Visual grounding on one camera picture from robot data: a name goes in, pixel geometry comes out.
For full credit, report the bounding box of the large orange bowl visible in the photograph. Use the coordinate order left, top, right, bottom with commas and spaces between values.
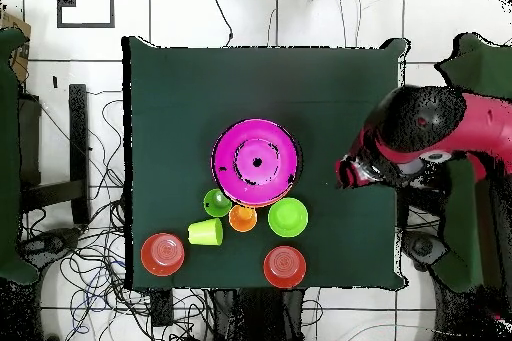
235, 195, 287, 209

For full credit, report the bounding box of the green covered side table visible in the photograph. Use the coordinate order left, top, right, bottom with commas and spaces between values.
0, 28, 41, 286
435, 32, 512, 294

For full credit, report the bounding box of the dark green tablecloth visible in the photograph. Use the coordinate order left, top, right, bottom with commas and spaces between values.
121, 36, 409, 291

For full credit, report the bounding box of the blue cable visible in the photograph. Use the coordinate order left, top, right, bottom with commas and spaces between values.
69, 260, 126, 336

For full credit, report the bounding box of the cardboard box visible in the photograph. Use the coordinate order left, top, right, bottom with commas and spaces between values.
0, 12, 32, 83

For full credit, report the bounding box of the black floor cable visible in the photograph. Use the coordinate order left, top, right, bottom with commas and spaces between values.
210, 0, 234, 47

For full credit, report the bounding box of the black power strip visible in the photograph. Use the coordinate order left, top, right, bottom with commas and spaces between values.
150, 288, 174, 328

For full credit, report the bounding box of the red-orange bowl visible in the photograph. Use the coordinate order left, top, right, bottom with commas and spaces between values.
262, 245, 307, 290
139, 232, 186, 277

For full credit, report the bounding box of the small green bowl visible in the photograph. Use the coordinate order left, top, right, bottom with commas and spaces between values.
267, 197, 309, 239

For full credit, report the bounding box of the black square floor frame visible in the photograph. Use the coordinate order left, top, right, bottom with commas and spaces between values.
56, 0, 116, 29

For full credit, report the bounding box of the black stand frame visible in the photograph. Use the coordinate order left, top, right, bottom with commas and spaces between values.
19, 83, 91, 226

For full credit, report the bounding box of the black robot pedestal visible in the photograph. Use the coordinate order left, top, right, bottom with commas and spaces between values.
211, 288, 306, 341

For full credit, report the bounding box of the large pink bowl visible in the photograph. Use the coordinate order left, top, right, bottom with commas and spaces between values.
210, 118, 302, 207

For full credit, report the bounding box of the tangle of floor cables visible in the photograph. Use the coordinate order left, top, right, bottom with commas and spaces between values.
17, 90, 213, 341

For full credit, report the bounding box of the green cup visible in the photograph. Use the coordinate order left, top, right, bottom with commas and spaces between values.
202, 188, 234, 219

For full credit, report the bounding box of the grey pedestal foot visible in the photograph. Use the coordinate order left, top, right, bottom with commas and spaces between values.
401, 230, 449, 274
23, 226, 83, 266

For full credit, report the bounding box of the orange cup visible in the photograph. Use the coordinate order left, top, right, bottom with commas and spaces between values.
228, 203, 258, 233

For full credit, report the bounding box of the lime yellow cup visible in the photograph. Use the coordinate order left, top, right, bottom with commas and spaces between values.
187, 217, 224, 247

